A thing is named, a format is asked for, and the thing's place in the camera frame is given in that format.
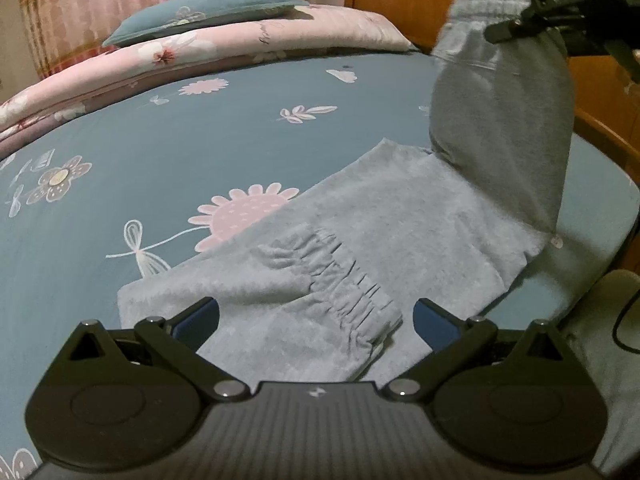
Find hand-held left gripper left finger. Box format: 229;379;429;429
67;296;251;403

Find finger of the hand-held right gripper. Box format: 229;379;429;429
484;0;608;46

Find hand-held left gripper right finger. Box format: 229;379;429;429
384;297;568;403

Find grey sweatpants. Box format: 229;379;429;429
116;0;573;383

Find pink floral quilt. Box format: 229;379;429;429
0;4;418;158

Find teal pillow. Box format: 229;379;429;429
102;0;311;48

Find pink patterned curtain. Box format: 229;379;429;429
17;0;361;81

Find black cable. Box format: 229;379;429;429
614;292;640;353

